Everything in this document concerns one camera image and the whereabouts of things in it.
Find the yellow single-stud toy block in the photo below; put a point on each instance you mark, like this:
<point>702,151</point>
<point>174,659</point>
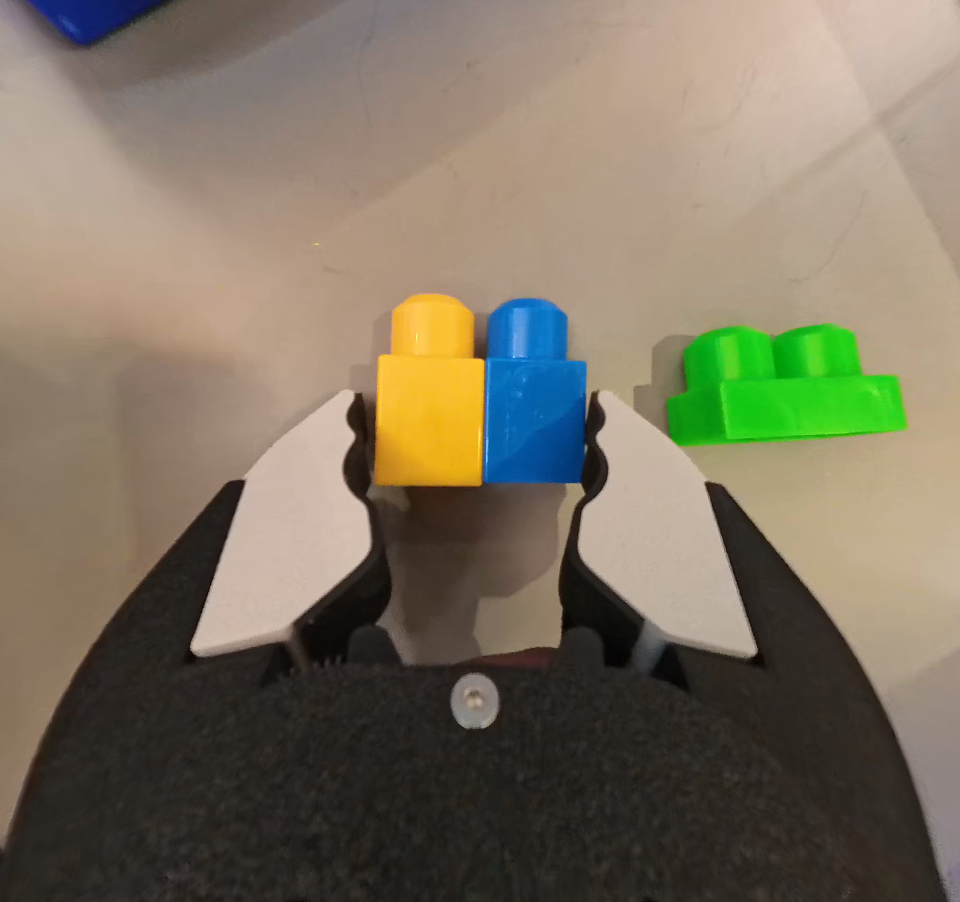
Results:
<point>427,414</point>

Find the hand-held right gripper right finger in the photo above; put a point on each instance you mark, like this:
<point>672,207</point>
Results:
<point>660,542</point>

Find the grey desk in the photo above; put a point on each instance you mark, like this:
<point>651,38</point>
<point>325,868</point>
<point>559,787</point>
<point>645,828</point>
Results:
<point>525,166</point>

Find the blue single-stud toy block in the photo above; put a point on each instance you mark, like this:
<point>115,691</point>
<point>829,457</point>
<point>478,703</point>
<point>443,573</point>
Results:
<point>532,414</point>

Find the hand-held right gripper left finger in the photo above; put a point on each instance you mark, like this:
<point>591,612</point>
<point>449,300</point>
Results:
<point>292,542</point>

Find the green two-stud toy block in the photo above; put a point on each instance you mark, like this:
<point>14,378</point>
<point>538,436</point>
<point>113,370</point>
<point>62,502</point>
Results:
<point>787,407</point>

